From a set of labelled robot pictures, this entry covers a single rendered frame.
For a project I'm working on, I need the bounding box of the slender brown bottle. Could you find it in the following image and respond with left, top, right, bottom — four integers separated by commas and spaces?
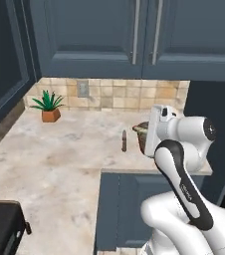
120, 129, 128, 153

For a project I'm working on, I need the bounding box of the black toaster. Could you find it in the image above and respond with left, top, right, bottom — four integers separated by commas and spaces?
0, 199, 33, 255

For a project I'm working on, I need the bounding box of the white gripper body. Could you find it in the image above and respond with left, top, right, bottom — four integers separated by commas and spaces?
145, 105, 163, 158

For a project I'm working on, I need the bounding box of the dark blue tall cupboard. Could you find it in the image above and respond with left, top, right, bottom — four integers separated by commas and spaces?
0, 0, 42, 137

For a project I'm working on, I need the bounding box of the grey wall socket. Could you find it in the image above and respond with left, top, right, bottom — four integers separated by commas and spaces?
77, 79, 90, 99

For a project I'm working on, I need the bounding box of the green plant in terracotta pot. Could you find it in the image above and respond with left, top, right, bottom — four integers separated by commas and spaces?
30, 89, 66, 124

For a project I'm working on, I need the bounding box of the dark blue tall side panel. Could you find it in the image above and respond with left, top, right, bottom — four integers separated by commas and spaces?
183, 80, 225, 207

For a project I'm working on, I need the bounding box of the dark blue wall cupboard door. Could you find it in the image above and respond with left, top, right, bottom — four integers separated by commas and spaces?
29, 0, 144, 80
141, 0, 225, 83

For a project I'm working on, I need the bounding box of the dark brown pot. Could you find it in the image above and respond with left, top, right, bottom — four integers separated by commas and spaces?
131, 122, 150, 155

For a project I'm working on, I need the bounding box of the dark blue base cupboard door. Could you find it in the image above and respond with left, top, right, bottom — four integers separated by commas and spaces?
116, 172, 206, 249

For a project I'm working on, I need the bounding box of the silver cupboard door handle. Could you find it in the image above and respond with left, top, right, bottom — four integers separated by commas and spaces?
151, 0, 164, 66
131, 0, 141, 66

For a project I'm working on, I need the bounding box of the narrow dark blue base panel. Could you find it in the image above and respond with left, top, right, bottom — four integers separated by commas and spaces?
94, 171, 120, 252

